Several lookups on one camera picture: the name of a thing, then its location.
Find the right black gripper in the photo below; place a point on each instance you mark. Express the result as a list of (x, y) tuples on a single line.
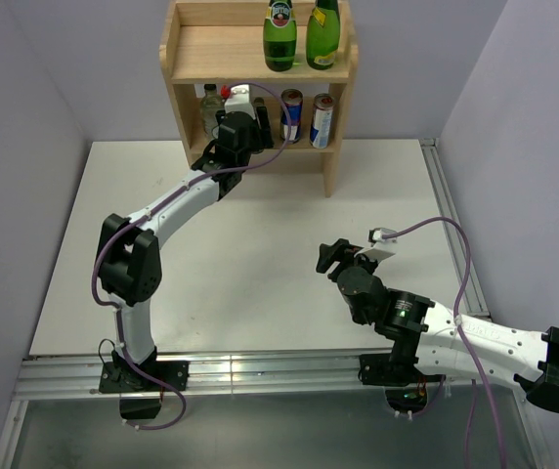
[(328, 253)]

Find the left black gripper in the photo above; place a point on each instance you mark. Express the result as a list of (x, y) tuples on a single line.
[(264, 140)]

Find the blue Red Bull can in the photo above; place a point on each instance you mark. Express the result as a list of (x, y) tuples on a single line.
[(290, 124)]

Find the silver Red Bull can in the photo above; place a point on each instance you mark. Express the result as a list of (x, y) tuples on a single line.
[(323, 106)]

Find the green bottle red label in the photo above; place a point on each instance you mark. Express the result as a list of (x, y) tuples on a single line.
[(279, 36)]

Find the green bottle yellow label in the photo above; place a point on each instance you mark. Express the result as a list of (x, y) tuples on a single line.
[(323, 34)]

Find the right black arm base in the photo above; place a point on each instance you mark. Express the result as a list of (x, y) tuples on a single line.
[(408, 392)]

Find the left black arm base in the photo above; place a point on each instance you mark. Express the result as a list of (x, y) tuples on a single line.
[(140, 399)]

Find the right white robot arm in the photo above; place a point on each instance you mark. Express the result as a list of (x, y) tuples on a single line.
[(431, 341)]

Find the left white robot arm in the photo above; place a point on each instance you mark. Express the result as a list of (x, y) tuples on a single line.
[(128, 264)]

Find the wooden two-tier shelf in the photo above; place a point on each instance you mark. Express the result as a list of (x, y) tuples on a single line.
[(221, 42)]

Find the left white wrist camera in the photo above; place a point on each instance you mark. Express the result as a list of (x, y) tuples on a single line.
[(237, 99)]

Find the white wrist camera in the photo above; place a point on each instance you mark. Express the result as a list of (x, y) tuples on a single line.
[(237, 99), (382, 245)]

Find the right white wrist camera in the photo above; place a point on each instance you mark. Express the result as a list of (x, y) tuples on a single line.
[(382, 245)]

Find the aluminium frame rail front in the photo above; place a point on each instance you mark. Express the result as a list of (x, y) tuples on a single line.
[(78, 377)]

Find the aluminium frame rail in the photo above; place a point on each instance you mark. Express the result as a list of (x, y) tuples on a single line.
[(473, 302), (78, 377)]

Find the aluminium frame rail right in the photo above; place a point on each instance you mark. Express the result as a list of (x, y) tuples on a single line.
[(473, 302)]

